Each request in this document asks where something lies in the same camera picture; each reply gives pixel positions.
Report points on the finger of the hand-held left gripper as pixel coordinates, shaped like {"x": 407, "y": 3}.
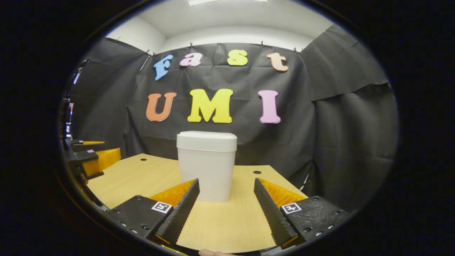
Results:
{"x": 85, "y": 156}
{"x": 83, "y": 146}

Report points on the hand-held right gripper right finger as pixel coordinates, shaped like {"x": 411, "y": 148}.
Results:
{"x": 272, "y": 213}

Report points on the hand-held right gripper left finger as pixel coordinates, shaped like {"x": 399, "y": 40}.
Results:
{"x": 181, "y": 209}

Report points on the white desktop garbage bin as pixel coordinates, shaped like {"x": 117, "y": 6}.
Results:
{"x": 206, "y": 163}

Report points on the wooden desktop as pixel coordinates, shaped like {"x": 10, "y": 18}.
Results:
{"x": 142, "y": 177}

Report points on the black backdrop cloth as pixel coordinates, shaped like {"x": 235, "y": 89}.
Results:
{"x": 284, "y": 142}

